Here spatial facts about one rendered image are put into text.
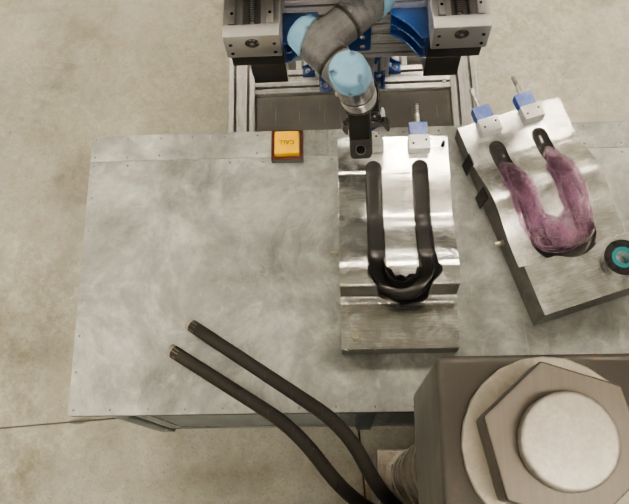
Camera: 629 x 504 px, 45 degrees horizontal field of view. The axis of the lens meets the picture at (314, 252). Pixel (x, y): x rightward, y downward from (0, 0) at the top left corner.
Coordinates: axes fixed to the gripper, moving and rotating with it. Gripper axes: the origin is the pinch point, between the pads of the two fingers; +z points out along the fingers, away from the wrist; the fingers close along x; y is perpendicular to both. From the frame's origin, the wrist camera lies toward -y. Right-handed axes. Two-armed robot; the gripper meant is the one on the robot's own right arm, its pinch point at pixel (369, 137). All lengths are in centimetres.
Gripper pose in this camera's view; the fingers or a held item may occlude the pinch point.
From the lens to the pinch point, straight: 175.4
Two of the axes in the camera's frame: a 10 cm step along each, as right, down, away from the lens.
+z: 1.8, 1.6, 9.7
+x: -9.8, 0.6, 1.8
